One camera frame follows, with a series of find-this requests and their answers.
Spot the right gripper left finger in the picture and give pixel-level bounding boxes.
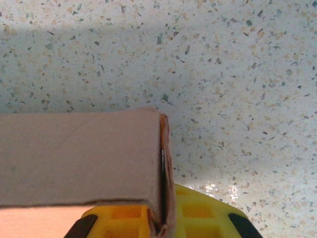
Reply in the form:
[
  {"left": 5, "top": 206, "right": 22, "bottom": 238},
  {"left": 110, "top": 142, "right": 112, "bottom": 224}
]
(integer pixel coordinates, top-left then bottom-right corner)
[{"left": 65, "top": 204, "right": 150, "bottom": 238}]

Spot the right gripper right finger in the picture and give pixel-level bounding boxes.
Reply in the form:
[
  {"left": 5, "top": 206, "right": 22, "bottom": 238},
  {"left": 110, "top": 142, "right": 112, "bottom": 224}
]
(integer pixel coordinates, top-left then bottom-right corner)
[{"left": 173, "top": 183, "right": 263, "bottom": 238}]

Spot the brown paper box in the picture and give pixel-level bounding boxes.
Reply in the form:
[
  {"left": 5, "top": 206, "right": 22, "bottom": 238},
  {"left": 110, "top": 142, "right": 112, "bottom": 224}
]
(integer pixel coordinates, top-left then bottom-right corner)
[{"left": 0, "top": 106, "right": 178, "bottom": 238}]

